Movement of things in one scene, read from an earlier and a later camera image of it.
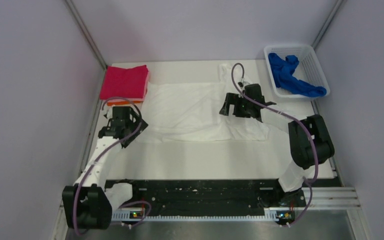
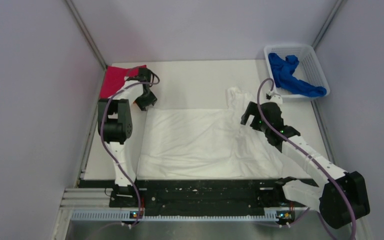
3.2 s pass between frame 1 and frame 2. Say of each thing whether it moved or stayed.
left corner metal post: stayed
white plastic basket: stayed
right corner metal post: stayed
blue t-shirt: stayed
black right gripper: moved
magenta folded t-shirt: stayed
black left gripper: moved
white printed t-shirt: moved
